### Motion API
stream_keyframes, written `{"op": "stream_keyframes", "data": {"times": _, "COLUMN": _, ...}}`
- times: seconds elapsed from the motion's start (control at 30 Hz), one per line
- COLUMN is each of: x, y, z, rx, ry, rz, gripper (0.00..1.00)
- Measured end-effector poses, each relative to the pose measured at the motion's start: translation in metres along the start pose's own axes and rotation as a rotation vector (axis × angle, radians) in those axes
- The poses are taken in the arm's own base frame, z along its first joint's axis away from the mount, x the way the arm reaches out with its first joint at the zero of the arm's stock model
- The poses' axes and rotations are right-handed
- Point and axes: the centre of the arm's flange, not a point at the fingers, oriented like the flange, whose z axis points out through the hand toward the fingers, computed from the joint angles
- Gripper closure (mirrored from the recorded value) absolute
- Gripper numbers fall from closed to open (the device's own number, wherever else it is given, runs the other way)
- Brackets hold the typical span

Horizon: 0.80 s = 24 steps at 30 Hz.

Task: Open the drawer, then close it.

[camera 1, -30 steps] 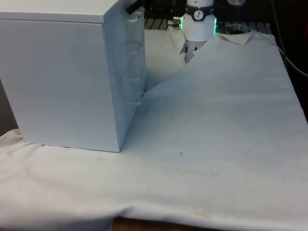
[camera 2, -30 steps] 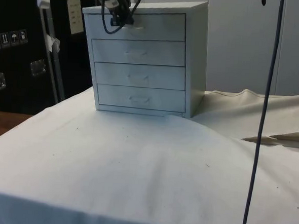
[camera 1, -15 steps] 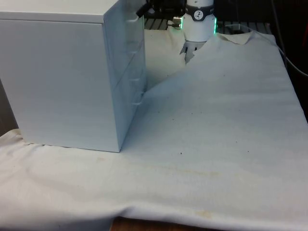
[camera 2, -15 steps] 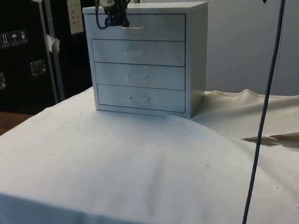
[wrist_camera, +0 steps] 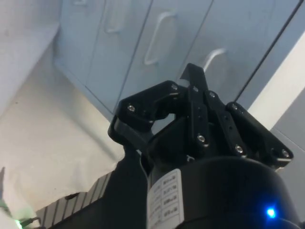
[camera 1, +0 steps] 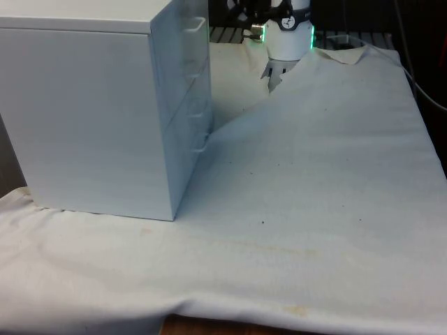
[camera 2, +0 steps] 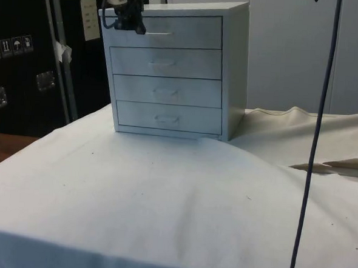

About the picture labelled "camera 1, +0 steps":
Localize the grey cable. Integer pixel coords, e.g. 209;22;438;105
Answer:
396;0;447;110

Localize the white chest of drawers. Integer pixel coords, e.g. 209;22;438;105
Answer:
0;0;215;223

